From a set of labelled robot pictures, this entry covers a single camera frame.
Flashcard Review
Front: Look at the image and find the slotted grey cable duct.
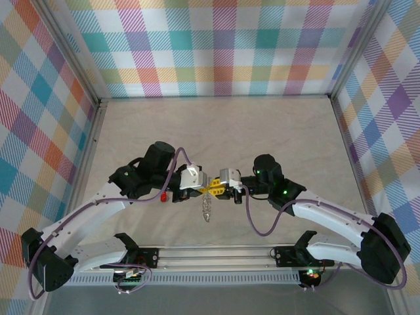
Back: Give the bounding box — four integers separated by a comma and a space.
51, 274, 301, 285

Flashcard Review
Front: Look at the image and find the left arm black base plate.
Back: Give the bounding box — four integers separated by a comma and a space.
134, 247, 160, 269

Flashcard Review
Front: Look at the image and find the aluminium corner post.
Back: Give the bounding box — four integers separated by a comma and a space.
35, 0, 109, 106
327, 0, 393, 99

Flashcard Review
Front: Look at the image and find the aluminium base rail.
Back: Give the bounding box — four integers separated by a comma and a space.
98, 242, 398, 270

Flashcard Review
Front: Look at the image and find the aluminium back rail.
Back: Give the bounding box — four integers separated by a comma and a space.
98, 94, 332, 101

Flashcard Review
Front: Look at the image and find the aluminium side rail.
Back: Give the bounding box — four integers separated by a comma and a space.
329, 96, 406, 315
31, 99, 110, 315

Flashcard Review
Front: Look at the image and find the thin red wire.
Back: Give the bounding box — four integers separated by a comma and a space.
137, 257, 156, 274

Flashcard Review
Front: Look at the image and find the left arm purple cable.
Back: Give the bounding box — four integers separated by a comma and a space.
28, 147, 198, 301

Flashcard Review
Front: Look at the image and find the silver keyring chain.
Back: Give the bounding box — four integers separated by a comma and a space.
199, 188, 214, 224

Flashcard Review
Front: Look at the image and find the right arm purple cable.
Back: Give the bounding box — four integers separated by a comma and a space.
239, 185, 411, 291

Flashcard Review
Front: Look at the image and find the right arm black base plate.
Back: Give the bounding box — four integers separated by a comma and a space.
274, 245, 335, 267

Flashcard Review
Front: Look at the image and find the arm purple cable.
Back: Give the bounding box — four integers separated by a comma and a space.
28, 147, 198, 301
239, 185, 411, 291

